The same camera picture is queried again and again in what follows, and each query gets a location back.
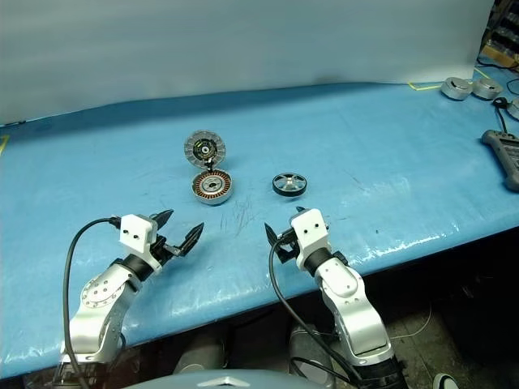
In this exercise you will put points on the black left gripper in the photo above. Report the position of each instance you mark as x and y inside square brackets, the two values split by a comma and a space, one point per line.
[166, 250]

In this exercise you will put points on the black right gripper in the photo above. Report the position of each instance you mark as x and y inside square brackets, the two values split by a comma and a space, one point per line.
[287, 247]

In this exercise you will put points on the silver motor stator housing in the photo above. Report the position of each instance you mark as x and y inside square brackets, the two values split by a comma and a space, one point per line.
[211, 187]

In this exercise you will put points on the finned silver motor cover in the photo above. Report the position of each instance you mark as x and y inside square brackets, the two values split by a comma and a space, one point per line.
[204, 148]

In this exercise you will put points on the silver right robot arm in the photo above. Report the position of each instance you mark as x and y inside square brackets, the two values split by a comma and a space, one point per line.
[350, 308]

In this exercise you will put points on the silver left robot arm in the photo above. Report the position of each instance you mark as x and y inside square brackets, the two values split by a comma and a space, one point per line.
[101, 300]

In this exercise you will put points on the assembled silver motor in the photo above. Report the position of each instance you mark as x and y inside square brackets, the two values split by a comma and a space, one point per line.
[486, 88]
[456, 88]

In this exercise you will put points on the blue plastic table cover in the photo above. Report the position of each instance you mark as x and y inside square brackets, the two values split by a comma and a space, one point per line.
[344, 162]

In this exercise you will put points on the dark rounded grey shape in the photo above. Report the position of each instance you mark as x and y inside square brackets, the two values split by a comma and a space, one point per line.
[200, 354]
[310, 348]

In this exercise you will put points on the grey robot torso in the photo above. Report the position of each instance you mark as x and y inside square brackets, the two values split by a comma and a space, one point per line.
[227, 381]

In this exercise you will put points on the white shoe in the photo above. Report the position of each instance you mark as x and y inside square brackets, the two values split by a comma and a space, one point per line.
[446, 381]

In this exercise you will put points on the grey handheld controller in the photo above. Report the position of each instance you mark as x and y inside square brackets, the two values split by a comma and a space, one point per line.
[504, 156]

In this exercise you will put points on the cardboard box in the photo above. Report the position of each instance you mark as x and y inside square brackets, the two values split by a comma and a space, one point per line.
[500, 54]

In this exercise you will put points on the storage shelf with parts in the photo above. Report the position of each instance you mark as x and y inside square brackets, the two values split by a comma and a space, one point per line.
[504, 20]

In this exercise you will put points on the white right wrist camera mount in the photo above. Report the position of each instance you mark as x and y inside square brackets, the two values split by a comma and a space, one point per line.
[310, 231]

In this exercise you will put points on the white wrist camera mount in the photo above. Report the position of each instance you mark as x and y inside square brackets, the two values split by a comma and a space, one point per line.
[135, 229]
[310, 231]

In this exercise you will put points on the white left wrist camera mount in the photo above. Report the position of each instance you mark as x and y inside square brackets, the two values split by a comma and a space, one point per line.
[135, 229]

